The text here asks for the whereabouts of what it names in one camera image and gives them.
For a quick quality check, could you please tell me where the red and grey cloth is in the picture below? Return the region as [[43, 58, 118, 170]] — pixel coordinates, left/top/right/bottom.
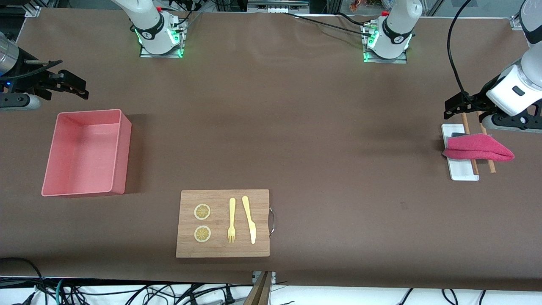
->
[[442, 133, 515, 162]]

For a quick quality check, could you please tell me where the white rectangular tray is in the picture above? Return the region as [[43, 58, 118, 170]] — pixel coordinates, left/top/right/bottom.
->
[[441, 123, 480, 181]]

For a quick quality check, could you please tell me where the pink plastic bin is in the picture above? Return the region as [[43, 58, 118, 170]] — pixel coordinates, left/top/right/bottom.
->
[[41, 109, 132, 198]]

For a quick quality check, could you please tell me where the grey metal equipment box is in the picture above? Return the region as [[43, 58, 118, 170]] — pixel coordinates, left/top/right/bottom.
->
[[248, 0, 310, 13]]

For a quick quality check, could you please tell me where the yellow plastic fork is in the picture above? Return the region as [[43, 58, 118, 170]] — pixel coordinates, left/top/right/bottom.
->
[[227, 197, 236, 244]]

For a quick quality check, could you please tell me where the wooden cutting board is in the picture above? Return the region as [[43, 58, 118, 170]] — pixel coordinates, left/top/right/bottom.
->
[[176, 189, 277, 258]]

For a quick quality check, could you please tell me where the yellow plastic knife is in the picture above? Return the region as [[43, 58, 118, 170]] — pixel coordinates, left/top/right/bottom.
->
[[242, 195, 257, 245]]

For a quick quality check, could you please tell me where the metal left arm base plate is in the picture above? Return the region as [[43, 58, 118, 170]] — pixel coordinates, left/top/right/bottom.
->
[[363, 47, 408, 64]]

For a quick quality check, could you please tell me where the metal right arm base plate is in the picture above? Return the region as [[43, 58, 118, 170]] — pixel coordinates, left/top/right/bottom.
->
[[140, 42, 184, 58]]

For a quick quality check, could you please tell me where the short black table cable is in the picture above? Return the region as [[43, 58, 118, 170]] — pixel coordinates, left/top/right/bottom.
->
[[336, 12, 377, 27]]

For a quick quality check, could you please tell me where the long black table cable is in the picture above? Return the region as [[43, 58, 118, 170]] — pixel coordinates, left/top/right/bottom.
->
[[282, 12, 375, 39]]

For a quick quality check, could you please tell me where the thick black cable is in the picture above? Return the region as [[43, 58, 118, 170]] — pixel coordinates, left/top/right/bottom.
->
[[0, 257, 45, 305]]

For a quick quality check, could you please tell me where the silver metal bracket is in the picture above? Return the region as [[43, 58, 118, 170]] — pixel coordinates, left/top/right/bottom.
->
[[253, 271, 277, 285]]

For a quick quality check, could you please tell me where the brown wooden post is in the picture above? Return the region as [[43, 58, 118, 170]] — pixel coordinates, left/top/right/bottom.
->
[[244, 271, 271, 305]]

